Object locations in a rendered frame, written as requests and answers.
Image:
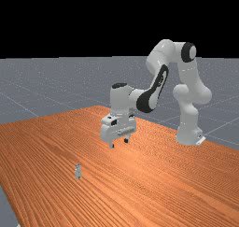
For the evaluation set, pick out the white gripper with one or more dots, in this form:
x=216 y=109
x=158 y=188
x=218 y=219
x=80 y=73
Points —
x=118 y=128

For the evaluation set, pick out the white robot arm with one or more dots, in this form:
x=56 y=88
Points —
x=186 y=81

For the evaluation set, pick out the small grey USB stick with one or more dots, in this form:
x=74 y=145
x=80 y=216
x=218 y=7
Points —
x=78 y=171

